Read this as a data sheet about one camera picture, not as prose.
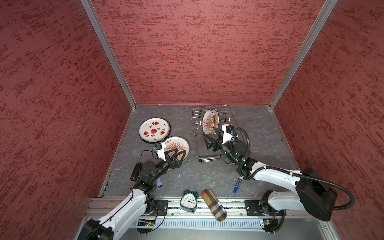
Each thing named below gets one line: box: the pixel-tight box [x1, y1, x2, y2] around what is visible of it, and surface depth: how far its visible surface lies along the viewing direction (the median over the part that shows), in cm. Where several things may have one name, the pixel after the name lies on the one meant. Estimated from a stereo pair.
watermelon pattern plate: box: [139, 117, 171, 143], surface depth 105 cm
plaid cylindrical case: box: [202, 189, 228, 222], surface depth 74 cm
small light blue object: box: [156, 177, 163, 189], surface depth 81 cm
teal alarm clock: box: [179, 187, 199, 214], surface depth 74 cm
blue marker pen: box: [233, 175, 244, 194], surface depth 82 cm
